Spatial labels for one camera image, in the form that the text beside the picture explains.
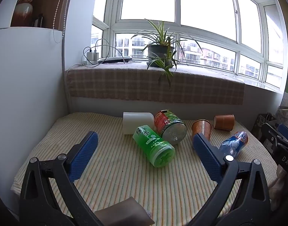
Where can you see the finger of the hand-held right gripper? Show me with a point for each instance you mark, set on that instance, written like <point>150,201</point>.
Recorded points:
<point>285,131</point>
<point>271,131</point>

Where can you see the white charger plug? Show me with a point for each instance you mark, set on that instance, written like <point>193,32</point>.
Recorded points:
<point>89,56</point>
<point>95,56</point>

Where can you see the brown paper cup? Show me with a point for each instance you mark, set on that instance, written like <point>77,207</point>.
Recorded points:
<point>224,122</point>

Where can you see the red and green cup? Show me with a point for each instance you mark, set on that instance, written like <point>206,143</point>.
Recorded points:
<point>170,127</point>

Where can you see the striped bed sheet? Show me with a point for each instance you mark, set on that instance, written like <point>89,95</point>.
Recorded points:
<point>125,176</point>

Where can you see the black flat device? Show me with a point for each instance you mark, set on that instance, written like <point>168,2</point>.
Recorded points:
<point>115,59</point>

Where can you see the white plastic cup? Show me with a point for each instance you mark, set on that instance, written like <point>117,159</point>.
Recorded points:
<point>137,122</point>

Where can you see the blue bottle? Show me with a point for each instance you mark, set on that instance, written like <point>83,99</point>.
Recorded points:
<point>235,142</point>

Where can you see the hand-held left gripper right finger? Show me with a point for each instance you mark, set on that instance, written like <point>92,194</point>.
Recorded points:
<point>206,157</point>

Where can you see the white window frame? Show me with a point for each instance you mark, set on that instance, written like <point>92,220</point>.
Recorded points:
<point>178,23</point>

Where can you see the potted spider plant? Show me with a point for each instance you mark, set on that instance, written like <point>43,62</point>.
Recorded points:
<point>159,50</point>

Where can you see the brown flat board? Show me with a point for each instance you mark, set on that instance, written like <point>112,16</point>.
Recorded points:
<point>125,213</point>

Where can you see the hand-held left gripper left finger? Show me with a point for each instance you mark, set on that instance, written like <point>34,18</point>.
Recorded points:
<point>84,156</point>

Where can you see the plaid windowsill cloth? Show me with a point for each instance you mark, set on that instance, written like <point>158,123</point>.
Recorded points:
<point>134,84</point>

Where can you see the orange patterned paper cup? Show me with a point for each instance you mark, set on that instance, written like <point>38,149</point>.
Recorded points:
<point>201,128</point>

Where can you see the brown vase on shelf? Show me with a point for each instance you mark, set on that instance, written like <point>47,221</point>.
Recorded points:
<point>23,7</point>

